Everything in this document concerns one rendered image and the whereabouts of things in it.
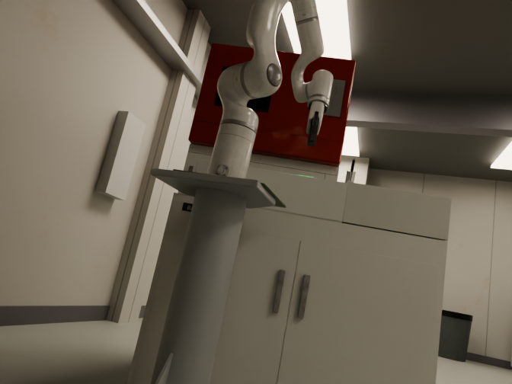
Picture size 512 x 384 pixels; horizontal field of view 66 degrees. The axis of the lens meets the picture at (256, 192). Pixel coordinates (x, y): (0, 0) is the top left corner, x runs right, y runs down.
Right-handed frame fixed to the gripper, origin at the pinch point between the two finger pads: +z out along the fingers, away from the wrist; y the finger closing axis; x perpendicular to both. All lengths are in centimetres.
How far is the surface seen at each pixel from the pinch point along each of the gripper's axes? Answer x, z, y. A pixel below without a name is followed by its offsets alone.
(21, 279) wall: -171, 59, -121
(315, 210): 5.5, 27.7, -1.3
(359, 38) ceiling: 27, -243, -172
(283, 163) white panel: -13, -19, -55
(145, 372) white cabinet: -41, 89, -14
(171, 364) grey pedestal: -26, 85, 14
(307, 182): 1.0, 18.3, 0.7
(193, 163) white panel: -61, -12, -57
